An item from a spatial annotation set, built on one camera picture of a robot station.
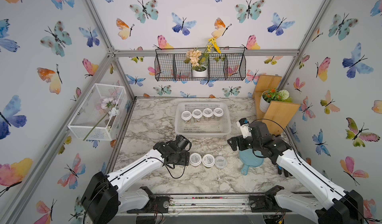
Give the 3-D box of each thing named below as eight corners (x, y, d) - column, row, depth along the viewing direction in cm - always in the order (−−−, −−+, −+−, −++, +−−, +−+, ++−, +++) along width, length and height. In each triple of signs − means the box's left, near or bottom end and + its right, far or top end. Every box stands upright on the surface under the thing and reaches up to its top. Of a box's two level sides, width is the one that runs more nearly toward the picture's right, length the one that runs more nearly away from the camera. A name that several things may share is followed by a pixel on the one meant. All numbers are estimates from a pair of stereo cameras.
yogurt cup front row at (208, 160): (202, 169, 87) (202, 164, 81) (202, 159, 90) (202, 154, 85) (214, 169, 87) (215, 164, 81) (213, 159, 90) (214, 154, 85)
